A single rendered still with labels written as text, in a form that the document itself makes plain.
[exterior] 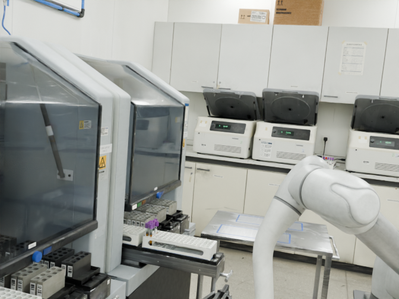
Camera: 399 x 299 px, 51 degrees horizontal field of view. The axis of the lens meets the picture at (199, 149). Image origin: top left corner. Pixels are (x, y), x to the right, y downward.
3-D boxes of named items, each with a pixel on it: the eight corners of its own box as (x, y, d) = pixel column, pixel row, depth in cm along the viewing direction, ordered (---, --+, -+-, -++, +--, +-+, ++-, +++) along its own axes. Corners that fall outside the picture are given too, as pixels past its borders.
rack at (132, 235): (75, 237, 185) (76, 223, 184) (88, 230, 194) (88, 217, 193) (137, 249, 176) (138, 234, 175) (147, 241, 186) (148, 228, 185)
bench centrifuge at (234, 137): (190, 153, 414) (196, 87, 406) (210, 148, 472) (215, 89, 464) (246, 160, 396) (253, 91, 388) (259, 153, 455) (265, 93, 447)
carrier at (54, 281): (59, 285, 135) (60, 267, 134) (65, 286, 135) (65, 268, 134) (35, 301, 124) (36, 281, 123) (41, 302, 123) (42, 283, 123)
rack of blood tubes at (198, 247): (141, 250, 175) (142, 235, 175) (151, 242, 185) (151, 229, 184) (209, 263, 167) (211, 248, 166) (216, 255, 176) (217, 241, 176)
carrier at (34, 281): (53, 283, 136) (54, 266, 135) (59, 285, 135) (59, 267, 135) (28, 299, 125) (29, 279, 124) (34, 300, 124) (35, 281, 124)
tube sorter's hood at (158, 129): (25, 194, 187) (30, 48, 180) (98, 174, 245) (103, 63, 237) (130, 212, 173) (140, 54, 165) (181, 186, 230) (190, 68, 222)
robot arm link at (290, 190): (264, 190, 134) (289, 201, 122) (295, 145, 136) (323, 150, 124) (290, 211, 139) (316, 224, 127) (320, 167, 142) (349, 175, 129)
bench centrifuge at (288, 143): (250, 160, 396) (257, 86, 387) (260, 153, 455) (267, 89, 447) (312, 168, 380) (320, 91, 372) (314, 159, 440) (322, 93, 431)
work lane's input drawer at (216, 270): (65, 251, 185) (65, 231, 184) (82, 242, 198) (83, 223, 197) (226, 286, 164) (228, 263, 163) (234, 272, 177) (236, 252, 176)
